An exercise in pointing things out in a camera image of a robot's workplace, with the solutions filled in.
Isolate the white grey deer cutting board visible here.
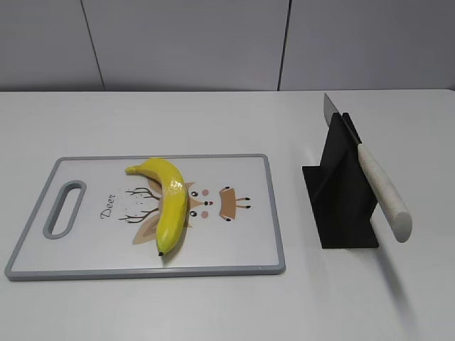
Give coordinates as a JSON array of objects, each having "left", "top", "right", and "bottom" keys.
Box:
[{"left": 5, "top": 153, "right": 286, "bottom": 281}]

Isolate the black knife stand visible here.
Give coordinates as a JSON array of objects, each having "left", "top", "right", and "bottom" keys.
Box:
[{"left": 302, "top": 113, "right": 379, "bottom": 249}]

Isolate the knife with white handle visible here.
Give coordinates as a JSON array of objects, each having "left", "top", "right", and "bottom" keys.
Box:
[{"left": 323, "top": 94, "right": 412, "bottom": 243}]

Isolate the yellow plastic banana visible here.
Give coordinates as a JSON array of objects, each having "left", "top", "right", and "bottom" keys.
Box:
[{"left": 125, "top": 158, "right": 188, "bottom": 256}]

